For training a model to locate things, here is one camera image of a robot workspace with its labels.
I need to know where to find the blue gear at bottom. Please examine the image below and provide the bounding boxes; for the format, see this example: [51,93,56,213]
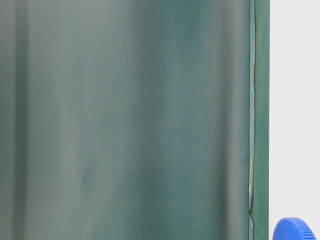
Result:
[272,217,317,240]

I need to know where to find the green fabric backdrop curtain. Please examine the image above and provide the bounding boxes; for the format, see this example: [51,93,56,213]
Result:
[0,0,270,240]

